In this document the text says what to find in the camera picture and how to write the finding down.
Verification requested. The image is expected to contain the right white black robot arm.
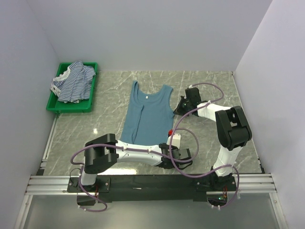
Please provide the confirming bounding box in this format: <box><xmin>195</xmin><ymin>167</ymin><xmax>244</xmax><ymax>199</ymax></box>
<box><xmin>174</xmin><ymin>84</ymin><xmax>252</xmax><ymax>190</ymax></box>

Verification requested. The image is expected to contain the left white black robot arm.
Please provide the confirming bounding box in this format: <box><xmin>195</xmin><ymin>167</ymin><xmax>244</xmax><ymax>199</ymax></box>
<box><xmin>78</xmin><ymin>134</ymin><xmax>193</xmax><ymax>192</ymax></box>

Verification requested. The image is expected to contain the blue white striped tank top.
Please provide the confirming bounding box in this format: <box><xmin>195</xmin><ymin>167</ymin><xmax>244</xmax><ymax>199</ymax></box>
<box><xmin>50</xmin><ymin>61</ymin><xmax>96</xmax><ymax>103</ymax></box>

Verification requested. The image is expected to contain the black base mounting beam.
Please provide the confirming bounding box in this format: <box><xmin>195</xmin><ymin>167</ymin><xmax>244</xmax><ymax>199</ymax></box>
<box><xmin>67</xmin><ymin>174</ymin><xmax>237</xmax><ymax>203</ymax></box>

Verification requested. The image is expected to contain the green plastic tray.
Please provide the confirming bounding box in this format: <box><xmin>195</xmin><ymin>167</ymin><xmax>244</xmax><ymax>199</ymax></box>
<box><xmin>46</xmin><ymin>62</ymin><xmax>98</xmax><ymax>114</ymax></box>

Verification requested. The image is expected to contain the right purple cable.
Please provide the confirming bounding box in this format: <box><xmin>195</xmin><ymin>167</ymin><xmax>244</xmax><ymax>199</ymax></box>
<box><xmin>170</xmin><ymin>82</ymin><xmax>240</xmax><ymax>209</ymax></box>

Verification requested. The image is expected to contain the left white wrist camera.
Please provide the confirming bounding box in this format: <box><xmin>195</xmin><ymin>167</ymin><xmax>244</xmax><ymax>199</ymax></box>
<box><xmin>167</xmin><ymin>129</ymin><xmax>181</xmax><ymax>149</ymax></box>

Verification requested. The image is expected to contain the aluminium frame rail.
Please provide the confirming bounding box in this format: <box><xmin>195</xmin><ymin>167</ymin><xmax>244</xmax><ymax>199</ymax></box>
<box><xmin>14</xmin><ymin>174</ymin><xmax>288</xmax><ymax>229</ymax></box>

